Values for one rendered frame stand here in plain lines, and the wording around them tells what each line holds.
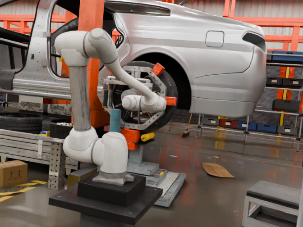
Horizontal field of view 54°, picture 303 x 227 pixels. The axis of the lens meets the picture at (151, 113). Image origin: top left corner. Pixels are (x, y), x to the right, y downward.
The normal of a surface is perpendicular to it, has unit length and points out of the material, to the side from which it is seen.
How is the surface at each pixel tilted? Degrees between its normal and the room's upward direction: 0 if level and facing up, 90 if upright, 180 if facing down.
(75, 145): 103
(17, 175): 90
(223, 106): 90
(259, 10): 90
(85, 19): 90
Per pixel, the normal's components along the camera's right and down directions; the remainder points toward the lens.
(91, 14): -0.28, 0.04
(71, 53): -0.21, 0.44
